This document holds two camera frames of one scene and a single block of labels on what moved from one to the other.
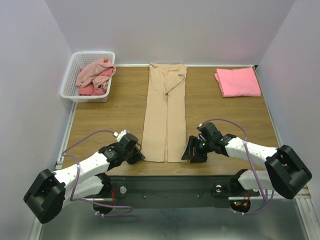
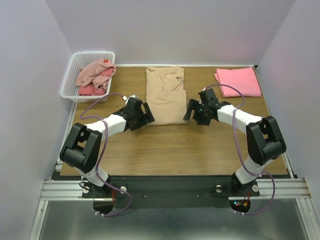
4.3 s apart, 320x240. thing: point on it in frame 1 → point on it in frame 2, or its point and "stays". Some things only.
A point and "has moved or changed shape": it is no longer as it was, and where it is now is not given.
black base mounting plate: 172,191 stays
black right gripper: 196,149 → 195,111
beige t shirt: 166,132 has moved or changed shape
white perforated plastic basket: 69,88 stays
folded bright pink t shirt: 241,82 stays
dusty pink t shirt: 91,71 stays
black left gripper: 138,157 → 146,118
